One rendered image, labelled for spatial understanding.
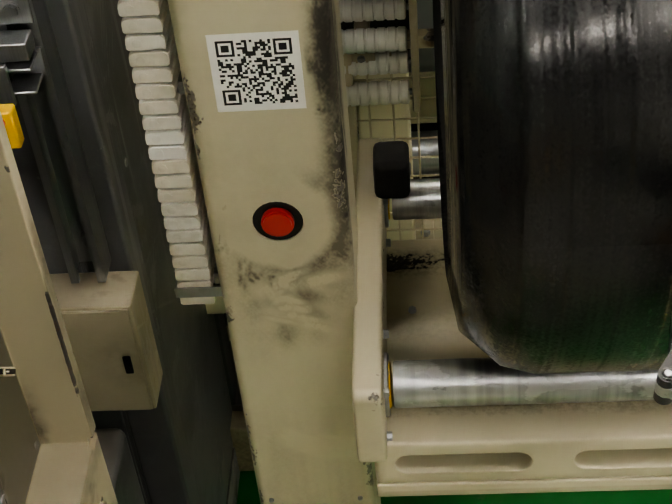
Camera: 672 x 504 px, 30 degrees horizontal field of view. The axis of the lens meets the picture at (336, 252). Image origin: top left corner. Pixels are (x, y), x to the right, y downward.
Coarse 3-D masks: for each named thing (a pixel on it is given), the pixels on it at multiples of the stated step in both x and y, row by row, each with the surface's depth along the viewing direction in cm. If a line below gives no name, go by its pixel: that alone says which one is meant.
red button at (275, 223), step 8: (272, 208) 113; (280, 208) 112; (264, 216) 113; (272, 216) 112; (280, 216) 112; (288, 216) 113; (264, 224) 113; (272, 224) 113; (280, 224) 113; (288, 224) 113; (272, 232) 114; (280, 232) 114; (288, 232) 114
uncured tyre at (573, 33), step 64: (448, 0) 90; (512, 0) 84; (576, 0) 83; (640, 0) 83; (448, 64) 91; (512, 64) 85; (576, 64) 84; (640, 64) 83; (448, 128) 93; (512, 128) 86; (576, 128) 85; (640, 128) 84; (448, 192) 96; (512, 192) 88; (576, 192) 86; (640, 192) 86; (448, 256) 103; (512, 256) 91; (576, 256) 89; (640, 256) 89; (512, 320) 96; (576, 320) 94; (640, 320) 94
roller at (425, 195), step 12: (420, 180) 139; (432, 180) 139; (420, 192) 138; (432, 192) 138; (396, 204) 138; (408, 204) 138; (420, 204) 138; (432, 204) 138; (396, 216) 139; (408, 216) 139; (420, 216) 139; (432, 216) 139
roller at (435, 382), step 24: (408, 360) 119; (432, 360) 118; (456, 360) 118; (480, 360) 118; (408, 384) 117; (432, 384) 116; (456, 384) 116; (480, 384) 116; (504, 384) 116; (528, 384) 116; (552, 384) 116; (576, 384) 116; (600, 384) 115; (624, 384) 115; (648, 384) 115
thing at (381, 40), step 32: (352, 0) 145; (384, 0) 145; (416, 0) 142; (352, 32) 147; (384, 32) 147; (416, 32) 145; (352, 64) 150; (384, 64) 150; (416, 64) 148; (352, 96) 152; (384, 96) 151; (416, 96) 151
